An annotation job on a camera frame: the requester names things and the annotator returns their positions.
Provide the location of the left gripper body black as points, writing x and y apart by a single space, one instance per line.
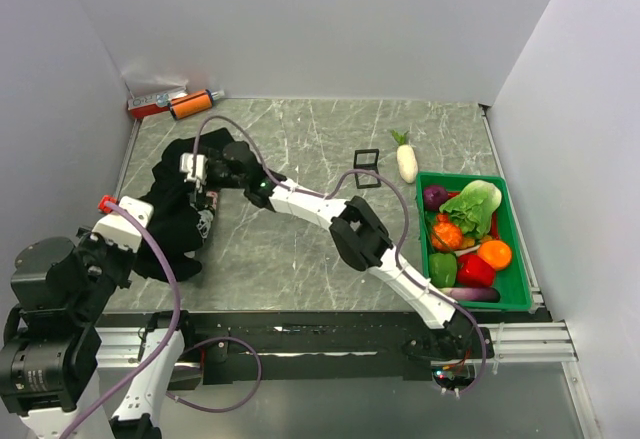
108 261

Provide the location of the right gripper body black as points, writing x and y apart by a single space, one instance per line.
219 178

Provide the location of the black printed t-shirt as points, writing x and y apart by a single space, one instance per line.
179 228

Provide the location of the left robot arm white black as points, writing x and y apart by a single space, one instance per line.
49 375

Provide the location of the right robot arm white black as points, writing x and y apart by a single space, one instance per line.
361 240

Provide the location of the orange black cylinder tool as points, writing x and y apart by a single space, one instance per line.
191 104

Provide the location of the red white toothpaste box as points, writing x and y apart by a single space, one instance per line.
142 106

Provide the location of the clear plastic bag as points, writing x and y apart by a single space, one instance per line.
142 78

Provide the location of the white toy radish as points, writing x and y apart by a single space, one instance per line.
405 157

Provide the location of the purple toy onion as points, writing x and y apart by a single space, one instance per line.
434 196

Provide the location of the orange toy pumpkin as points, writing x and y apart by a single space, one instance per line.
445 235

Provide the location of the green toy pepper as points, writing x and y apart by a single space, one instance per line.
443 270

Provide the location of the green toy lettuce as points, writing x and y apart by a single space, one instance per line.
472 209

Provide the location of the green plastic bin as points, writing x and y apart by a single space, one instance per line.
512 282

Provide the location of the red toy pepper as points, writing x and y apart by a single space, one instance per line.
473 271

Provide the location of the purple toy eggplant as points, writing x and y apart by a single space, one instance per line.
473 294

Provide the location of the orange toy fruit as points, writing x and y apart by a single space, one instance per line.
496 253

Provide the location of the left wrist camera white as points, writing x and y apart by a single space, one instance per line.
116 229

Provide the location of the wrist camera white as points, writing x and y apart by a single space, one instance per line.
192 168
116 229

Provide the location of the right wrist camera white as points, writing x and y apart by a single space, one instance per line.
192 168

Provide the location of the black wire frame stand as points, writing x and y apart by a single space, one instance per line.
365 162

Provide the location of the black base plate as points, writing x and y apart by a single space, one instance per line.
239 346

